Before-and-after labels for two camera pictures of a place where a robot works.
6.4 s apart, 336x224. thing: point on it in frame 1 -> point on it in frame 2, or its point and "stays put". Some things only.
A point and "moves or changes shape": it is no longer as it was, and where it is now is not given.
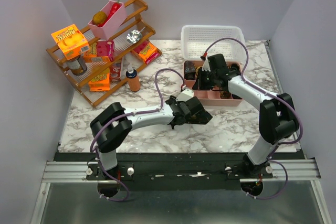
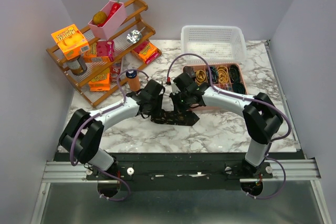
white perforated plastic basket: [196, 39] stays put
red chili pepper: [114, 8] stays put
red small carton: [115, 71] stays put
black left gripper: [172, 98] -> [158, 108]
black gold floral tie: [202, 116] moves or changes shape
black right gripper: [198, 84] -> [176, 106]
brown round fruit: [99, 17] stays put
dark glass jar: [77, 65] stays put
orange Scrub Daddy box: [71, 41] stays put
